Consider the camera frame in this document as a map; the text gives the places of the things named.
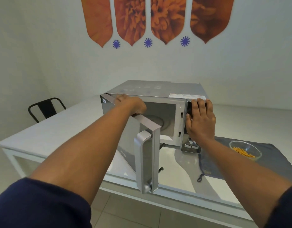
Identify dark drawstring cord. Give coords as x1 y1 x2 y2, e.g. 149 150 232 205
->
197 152 206 183

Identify person's left hand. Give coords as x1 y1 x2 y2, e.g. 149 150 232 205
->
115 93 147 116

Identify person's left forearm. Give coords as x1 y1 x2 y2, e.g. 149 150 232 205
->
29 102 137 206

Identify orange pasta pieces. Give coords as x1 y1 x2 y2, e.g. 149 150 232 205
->
232 146 256 159

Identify dark blue left sleeve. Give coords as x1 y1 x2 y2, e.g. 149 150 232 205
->
0 177 93 228

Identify dark blue right sleeve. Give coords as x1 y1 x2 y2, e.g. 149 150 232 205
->
264 183 292 228

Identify black metal chair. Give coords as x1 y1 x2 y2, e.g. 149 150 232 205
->
28 97 67 123

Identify person's right hand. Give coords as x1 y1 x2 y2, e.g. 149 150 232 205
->
185 98 217 143

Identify person's right forearm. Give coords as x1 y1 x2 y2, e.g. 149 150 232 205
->
196 136 292 228

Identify clear glass bowl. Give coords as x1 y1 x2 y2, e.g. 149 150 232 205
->
229 140 263 162

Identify silver microwave oven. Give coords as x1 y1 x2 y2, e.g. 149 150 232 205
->
100 80 209 155

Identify grey cloth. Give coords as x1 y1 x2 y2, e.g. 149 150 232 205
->
199 136 292 184

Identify dark blue sleeve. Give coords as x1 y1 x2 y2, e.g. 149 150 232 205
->
0 177 93 228
264 183 292 228

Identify glass microwave turntable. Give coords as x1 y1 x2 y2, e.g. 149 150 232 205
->
145 115 166 128

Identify silver microwave door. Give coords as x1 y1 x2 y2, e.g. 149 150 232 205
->
100 93 162 195

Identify orange flower wall panel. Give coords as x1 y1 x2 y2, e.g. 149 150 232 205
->
81 0 113 48
113 0 146 47

